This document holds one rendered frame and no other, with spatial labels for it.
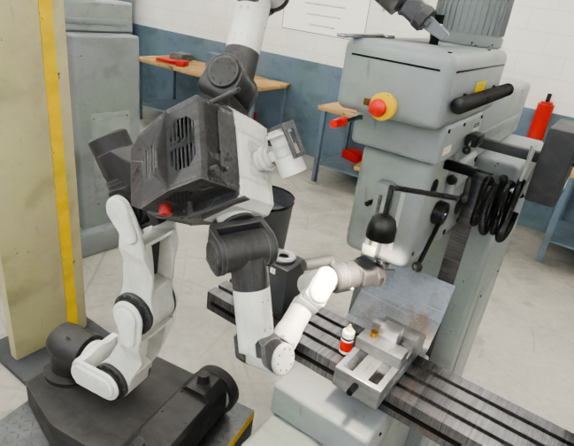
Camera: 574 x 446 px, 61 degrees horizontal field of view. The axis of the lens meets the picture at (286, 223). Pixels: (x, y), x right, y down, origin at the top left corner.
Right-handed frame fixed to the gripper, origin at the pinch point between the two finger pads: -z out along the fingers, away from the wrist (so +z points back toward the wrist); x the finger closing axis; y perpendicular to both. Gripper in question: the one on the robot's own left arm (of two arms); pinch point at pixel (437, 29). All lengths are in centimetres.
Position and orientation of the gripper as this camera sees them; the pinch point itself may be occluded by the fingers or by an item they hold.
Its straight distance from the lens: 132.5
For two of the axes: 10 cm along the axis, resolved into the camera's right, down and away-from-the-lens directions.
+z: -7.3, -6.8, 0.4
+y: 5.7, -6.4, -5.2
